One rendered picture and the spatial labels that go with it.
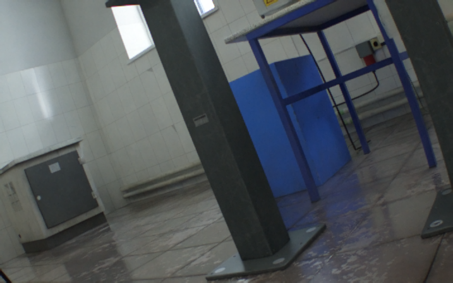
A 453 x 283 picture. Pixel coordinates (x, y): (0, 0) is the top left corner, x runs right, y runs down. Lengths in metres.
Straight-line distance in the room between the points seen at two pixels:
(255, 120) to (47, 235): 2.36
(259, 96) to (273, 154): 0.28
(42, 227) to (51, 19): 2.67
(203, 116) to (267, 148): 0.96
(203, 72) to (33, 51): 4.14
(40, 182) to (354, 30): 2.86
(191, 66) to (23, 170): 2.89
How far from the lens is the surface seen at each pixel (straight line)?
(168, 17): 1.41
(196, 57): 1.38
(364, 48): 3.53
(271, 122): 2.25
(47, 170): 4.18
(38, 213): 4.07
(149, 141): 4.98
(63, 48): 5.62
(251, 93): 2.27
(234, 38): 1.96
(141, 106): 4.95
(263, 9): 2.05
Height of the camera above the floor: 0.42
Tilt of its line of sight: 1 degrees down
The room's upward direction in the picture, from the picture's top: 22 degrees counter-clockwise
